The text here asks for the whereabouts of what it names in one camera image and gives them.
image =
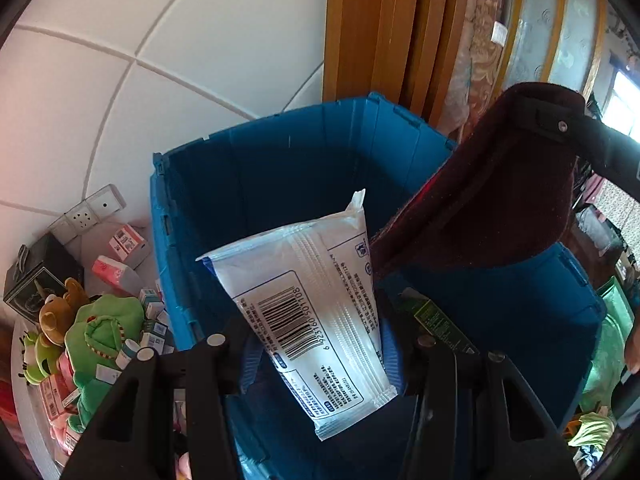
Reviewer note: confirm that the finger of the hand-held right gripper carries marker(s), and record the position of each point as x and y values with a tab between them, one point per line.
600	145

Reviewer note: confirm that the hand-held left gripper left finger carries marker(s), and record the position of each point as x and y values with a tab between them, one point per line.
252	370

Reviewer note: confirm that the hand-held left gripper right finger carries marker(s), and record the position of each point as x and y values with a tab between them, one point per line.
391	365

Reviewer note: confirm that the white wet wipes packet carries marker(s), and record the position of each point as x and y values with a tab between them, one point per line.
310	310

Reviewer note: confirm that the dark red cloth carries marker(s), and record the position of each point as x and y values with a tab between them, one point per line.
490	200

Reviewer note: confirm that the large green plush toy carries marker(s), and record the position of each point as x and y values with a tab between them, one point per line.
102	340

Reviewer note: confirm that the blue plastic crate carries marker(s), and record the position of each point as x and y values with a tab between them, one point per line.
280	180

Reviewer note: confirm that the window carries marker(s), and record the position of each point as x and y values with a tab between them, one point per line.
625	105

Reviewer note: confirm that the dark green box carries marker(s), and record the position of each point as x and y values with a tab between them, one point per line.
440	320

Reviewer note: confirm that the clear plastic bag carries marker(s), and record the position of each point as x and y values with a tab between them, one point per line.
600	230

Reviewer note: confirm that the pile of small medicine boxes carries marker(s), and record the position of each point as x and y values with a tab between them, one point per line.
152	330

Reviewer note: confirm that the frosted glass wooden partition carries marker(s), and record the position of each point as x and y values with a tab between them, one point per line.
560	20

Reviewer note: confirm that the patterned rolled carpet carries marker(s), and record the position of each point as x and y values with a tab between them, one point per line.
487	50

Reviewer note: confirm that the pink rolled carpet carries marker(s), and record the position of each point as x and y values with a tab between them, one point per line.
457	95

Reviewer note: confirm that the pink tissue packet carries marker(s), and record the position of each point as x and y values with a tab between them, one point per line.
112	272

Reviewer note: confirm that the white pink labelled box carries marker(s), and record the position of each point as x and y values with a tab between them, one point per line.
127	242

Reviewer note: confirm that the green plastic bag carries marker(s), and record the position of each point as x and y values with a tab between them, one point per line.
612	340

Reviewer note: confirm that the brown teddy bear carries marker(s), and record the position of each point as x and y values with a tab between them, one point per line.
57	310

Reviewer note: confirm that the light green cloth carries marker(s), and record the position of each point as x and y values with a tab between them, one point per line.
595	427

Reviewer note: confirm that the green frog plush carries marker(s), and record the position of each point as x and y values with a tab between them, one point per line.
37	360

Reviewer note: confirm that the black gift box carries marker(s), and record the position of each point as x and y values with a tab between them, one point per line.
40	270

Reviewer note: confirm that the wooden door frame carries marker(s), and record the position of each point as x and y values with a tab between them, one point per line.
380	25

